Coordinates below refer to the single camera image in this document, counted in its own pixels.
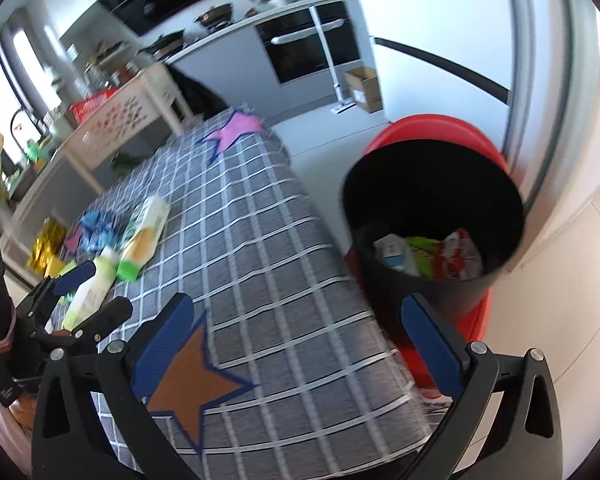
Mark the dark cooking pot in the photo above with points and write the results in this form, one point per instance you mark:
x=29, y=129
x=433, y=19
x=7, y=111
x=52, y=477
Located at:
x=215, y=14

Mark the dark jacket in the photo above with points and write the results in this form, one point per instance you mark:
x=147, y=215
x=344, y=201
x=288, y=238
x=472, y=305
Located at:
x=197, y=95

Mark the white blue carton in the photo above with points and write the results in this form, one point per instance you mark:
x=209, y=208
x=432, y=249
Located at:
x=395, y=255

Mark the black built-in oven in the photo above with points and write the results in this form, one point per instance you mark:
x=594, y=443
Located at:
x=305, y=45

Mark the blue wrapper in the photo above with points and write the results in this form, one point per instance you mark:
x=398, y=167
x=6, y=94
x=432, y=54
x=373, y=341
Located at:
x=99, y=227

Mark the grey lower kitchen cabinet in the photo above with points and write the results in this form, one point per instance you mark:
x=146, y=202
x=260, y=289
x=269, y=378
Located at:
x=230, y=65

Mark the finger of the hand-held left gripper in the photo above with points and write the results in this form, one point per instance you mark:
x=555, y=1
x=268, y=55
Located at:
x=72, y=277
x=107, y=315

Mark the white stick mop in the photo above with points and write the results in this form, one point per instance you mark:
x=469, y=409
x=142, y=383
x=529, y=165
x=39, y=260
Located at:
x=327, y=60

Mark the sliding door frame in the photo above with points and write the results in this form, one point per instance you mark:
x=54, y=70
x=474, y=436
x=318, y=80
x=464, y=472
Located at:
x=550, y=85

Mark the person's left forearm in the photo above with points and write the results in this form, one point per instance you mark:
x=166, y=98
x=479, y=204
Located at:
x=0, y=420

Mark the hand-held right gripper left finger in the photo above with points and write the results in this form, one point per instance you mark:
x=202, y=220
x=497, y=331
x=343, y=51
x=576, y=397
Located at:
x=157, y=355

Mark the kitchen faucet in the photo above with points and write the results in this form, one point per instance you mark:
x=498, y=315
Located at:
x=16, y=117

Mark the green dish soap bottle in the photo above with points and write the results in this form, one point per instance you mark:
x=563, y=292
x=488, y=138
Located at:
x=36, y=150

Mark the cardboard box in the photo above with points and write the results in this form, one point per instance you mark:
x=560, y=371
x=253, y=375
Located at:
x=365, y=90

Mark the yellow green packet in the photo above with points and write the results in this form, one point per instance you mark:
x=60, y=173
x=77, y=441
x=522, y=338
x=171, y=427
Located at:
x=62, y=269

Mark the red plastic stool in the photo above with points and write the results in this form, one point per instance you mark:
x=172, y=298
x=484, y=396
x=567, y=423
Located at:
x=430, y=127

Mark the cream chair with flower cutouts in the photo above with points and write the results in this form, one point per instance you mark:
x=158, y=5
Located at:
x=130, y=105

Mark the red plastic basket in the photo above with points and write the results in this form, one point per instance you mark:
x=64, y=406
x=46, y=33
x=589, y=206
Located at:
x=92, y=102

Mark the red plastic bag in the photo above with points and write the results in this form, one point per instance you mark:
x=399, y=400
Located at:
x=457, y=257

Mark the black wok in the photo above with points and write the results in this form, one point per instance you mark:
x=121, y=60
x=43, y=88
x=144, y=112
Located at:
x=162, y=42

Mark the white green plastic bottle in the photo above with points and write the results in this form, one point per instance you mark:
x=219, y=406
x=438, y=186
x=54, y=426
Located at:
x=92, y=282

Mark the gold foil bag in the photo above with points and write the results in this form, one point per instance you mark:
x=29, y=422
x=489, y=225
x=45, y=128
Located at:
x=45, y=247

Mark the grey checked tablecloth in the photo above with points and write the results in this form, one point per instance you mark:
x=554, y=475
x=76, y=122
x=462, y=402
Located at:
x=280, y=285

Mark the kitchen window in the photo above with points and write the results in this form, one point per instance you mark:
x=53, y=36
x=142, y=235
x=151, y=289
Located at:
x=10, y=75

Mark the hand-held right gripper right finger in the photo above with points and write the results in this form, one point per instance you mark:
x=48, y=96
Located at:
x=432, y=347

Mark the black trash bin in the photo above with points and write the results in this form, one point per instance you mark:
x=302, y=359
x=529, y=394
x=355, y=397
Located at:
x=430, y=185

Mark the white refrigerator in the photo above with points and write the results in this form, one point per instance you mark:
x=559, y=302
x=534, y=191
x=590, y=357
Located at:
x=430, y=25

